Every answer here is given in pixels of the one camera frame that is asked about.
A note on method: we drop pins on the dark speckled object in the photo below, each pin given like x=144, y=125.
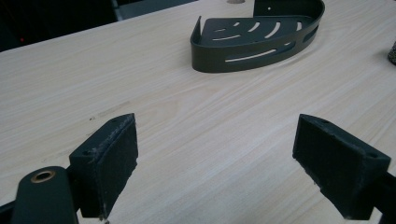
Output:
x=392, y=54

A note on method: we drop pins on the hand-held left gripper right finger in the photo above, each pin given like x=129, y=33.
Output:
x=336, y=168

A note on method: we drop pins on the grey metal stand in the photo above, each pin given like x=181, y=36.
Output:
x=115, y=8

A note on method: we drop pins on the black corner shelf basket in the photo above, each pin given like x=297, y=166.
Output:
x=252, y=40

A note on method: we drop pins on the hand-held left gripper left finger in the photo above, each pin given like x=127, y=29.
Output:
x=104, y=165

